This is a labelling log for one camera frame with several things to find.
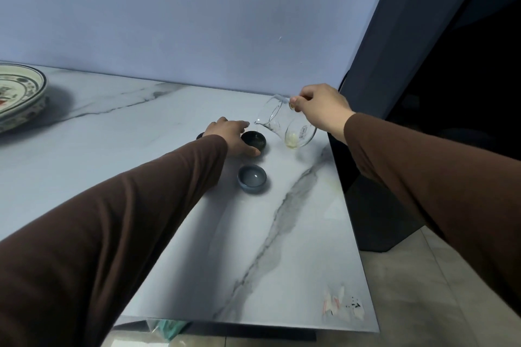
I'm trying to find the person's left hand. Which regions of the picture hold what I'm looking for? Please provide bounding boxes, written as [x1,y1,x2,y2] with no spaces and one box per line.
[202,116,261,158]

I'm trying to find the person's right hand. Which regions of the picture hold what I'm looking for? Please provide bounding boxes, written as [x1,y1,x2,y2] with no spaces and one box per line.
[289,83,357,145]

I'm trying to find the dark green teacup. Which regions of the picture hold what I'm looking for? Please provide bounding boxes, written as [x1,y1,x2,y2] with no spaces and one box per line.
[240,130,268,155]

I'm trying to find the glass tea pitcher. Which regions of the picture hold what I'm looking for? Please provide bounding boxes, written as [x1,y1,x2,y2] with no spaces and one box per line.
[254,93,317,150]

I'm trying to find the light blue teacup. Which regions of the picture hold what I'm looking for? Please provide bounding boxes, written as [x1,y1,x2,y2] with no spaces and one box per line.
[237,164,268,194]

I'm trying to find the floral ceramic tray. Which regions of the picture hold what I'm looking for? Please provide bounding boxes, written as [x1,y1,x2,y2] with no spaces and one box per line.
[0,63,49,134]

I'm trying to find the person's left forearm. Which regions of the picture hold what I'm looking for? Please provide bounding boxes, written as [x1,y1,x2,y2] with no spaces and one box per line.
[0,134,228,347]

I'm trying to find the person's right forearm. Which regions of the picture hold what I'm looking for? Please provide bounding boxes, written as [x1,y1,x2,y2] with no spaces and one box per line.
[344,112,521,317]

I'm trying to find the white marble table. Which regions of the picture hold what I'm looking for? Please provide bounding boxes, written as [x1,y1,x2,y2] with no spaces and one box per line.
[0,62,380,333]

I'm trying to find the dark cabinet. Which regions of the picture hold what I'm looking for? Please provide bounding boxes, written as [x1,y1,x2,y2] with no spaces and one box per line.
[327,0,521,253]

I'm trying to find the teal plastic packet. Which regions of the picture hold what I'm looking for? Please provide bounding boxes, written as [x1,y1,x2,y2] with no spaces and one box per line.
[156,319,190,342]

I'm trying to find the black table frame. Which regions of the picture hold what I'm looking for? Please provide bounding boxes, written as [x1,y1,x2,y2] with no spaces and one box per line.
[187,322,318,343]

